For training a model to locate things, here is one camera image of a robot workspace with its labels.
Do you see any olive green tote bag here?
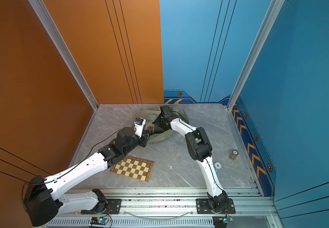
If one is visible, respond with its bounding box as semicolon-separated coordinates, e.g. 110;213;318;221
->
132;104;189;146

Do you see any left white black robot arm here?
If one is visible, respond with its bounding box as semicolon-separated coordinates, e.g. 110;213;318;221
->
23;127;150;227

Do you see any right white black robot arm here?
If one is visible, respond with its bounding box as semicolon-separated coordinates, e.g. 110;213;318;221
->
154;105;230;213

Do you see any wooden chessboard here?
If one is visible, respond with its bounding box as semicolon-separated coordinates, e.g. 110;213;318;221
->
110;156;155;182

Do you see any left green circuit board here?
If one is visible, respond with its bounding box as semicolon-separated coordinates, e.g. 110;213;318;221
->
90;217;109;226

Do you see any green circuit board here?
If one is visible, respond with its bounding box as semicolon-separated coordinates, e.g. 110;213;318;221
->
212;216;230;228
90;217;109;226

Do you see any right green circuit board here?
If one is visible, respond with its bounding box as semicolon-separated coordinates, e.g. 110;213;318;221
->
212;216;230;228

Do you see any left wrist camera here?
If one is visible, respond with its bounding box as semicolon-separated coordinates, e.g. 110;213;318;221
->
134;117;146;138

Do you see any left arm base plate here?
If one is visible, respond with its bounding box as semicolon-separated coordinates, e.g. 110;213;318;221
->
81;199;122;215

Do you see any aluminium front rail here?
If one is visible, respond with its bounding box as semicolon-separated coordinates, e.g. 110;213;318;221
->
33;187;285;228

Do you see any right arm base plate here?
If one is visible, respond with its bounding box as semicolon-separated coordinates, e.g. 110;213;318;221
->
196;198;236;215

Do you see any left aluminium frame post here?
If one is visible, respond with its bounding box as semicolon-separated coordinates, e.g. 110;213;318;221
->
29;0;99;111

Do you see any aluminium frame post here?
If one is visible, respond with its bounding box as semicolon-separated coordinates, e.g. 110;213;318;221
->
227;0;285;111
29;0;99;111

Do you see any right aluminium frame post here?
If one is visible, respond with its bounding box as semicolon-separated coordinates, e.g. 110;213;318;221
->
227;0;285;111

